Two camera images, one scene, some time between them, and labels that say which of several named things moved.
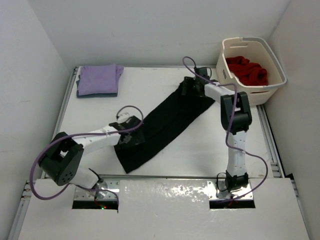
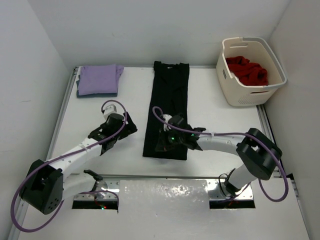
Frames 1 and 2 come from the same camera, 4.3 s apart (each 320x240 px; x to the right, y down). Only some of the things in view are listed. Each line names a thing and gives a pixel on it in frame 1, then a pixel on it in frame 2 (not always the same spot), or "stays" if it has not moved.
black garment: (162, 124) -> (169, 95)
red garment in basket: (248, 73) stays
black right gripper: (189, 81) -> (163, 144)
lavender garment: (99, 79) stays
